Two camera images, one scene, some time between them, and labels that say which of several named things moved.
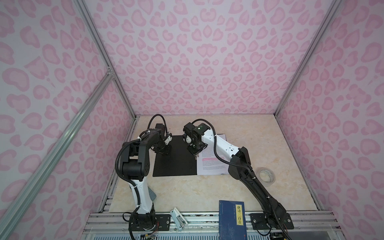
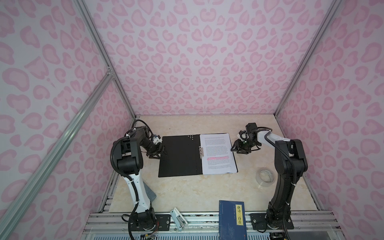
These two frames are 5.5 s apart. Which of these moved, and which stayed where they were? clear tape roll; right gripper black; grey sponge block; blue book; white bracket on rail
Moved: right gripper black
Stayed: grey sponge block; white bracket on rail; blue book; clear tape roll
